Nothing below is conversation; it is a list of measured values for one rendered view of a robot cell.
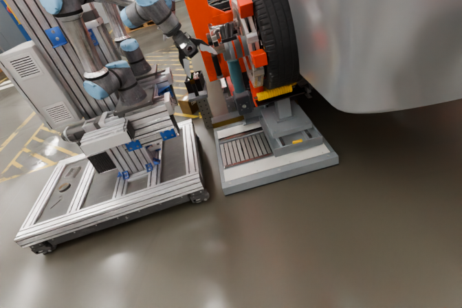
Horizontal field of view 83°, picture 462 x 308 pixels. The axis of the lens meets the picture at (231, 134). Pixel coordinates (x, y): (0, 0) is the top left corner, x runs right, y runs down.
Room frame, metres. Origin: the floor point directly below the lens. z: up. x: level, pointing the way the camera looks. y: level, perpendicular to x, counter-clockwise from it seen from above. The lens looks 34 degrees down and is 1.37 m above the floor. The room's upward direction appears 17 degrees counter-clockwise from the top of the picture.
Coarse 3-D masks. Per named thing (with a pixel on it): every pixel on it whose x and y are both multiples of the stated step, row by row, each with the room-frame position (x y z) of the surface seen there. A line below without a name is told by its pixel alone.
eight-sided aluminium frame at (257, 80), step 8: (232, 0) 1.84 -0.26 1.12; (232, 8) 1.90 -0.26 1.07; (240, 16) 1.59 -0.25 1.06; (248, 16) 1.58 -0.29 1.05; (248, 32) 1.52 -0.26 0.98; (256, 32) 1.51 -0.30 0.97; (248, 40) 1.49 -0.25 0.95; (256, 40) 1.49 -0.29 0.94; (248, 48) 1.52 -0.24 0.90; (256, 48) 1.49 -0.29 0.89; (248, 56) 1.94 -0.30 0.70; (248, 72) 1.86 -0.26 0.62; (256, 72) 1.49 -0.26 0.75; (264, 72) 1.50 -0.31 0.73; (256, 80) 1.56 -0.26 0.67
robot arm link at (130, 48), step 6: (126, 42) 1.97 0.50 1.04; (132, 42) 1.94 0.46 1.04; (120, 48) 2.02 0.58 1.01; (126, 48) 1.92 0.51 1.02; (132, 48) 1.92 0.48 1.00; (138, 48) 1.95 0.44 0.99; (126, 54) 1.93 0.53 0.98; (132, 54) 1.92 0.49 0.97; (138, 54) 1.93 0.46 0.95; (132, 60) 1.92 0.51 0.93
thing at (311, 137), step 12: (300, 108) 1.88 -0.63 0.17; (264, 120) 1.89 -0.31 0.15; (264, 132) 1.78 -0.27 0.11; (300, 132) 1.59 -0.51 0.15; (312, 132) 1.54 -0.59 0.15; (276, 144) 1.53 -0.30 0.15; (288, 144) 1.49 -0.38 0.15; (300, 144) 1.45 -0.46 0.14; (312, 144) 1.45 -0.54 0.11; (276, 156) 1.46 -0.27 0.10
